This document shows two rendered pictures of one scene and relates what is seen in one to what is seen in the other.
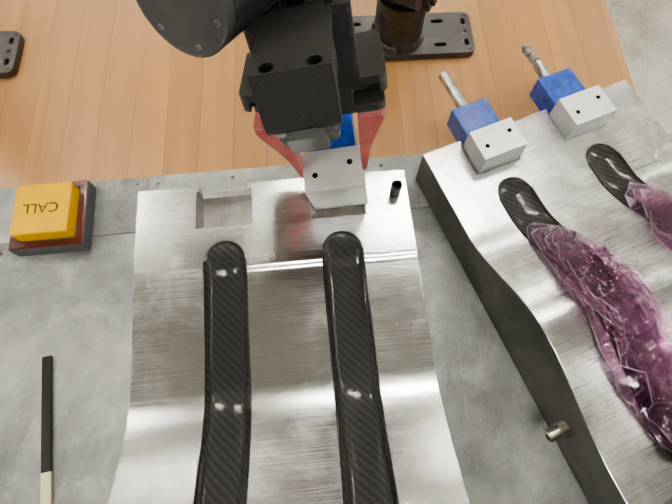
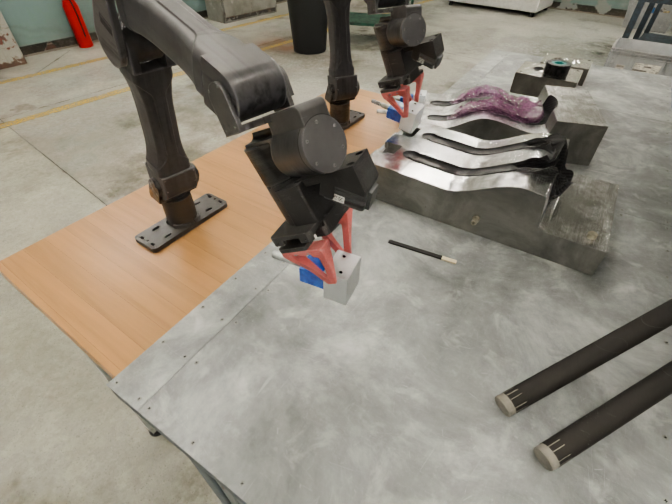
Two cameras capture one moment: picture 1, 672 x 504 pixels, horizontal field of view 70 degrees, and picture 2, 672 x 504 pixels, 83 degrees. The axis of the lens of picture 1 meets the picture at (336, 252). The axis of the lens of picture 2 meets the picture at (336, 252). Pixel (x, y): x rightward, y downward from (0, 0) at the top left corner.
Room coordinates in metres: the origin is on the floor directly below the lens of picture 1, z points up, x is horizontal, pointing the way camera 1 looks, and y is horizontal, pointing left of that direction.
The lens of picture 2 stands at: (-0.20, 0.83, 1.32)
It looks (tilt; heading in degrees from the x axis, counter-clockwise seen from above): 43 degrees down; 308
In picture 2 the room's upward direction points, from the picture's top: straight up
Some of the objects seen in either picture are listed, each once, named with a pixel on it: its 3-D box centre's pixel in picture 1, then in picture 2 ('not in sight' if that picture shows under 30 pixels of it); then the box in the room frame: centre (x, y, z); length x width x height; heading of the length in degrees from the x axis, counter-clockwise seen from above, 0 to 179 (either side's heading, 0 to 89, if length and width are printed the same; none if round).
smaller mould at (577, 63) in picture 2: not in sight; (563, 69); (0.06, -0.96, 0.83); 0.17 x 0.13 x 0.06; 5
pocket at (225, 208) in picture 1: (228, 212); (388, 155); (0.20, 0.11, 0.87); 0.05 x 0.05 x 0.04; 5
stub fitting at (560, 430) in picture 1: (557, 432); not in sight; (0.00, -0.20, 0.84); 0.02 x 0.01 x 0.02; 112
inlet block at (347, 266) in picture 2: not in sight; (312, 267); (0.07, 0.54, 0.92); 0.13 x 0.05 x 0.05; 14
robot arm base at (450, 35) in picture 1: (399, 16); (339, 112); (0.49, -0.08, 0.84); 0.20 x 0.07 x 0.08; 93
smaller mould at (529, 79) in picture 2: not in sight; (546, 81); (0.07, -0.76, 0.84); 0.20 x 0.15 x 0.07; 5
